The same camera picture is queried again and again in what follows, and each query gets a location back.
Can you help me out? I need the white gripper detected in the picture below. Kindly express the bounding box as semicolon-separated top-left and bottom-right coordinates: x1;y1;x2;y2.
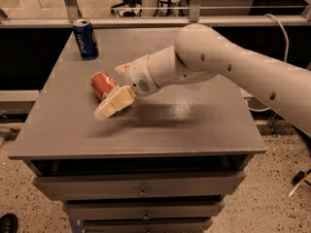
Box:
93;55;159;120

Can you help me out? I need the red coke can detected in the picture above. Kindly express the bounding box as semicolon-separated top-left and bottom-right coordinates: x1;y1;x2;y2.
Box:
90;72;119;101

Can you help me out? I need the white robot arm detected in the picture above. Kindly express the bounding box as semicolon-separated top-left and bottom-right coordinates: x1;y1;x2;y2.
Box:
94;24;311;136

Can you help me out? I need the blue pepsi can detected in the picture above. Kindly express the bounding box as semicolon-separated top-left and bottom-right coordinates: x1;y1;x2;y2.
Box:
73;19;99;60

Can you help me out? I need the black office chair base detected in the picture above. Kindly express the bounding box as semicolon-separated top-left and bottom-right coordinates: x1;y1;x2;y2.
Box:
110;0;173;17

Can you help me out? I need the grey drawer cabinet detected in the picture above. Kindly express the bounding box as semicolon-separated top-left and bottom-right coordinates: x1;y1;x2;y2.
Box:
10;28;265;233

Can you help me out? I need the black shoe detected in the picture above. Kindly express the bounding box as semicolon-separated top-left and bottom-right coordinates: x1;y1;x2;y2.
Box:
0;214;18;233

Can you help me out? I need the metal railing frame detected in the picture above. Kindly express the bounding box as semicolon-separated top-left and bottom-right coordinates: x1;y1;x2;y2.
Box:
0;0;311;28

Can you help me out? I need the white cable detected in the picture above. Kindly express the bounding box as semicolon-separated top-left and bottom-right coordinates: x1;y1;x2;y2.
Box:
246;13;290;114

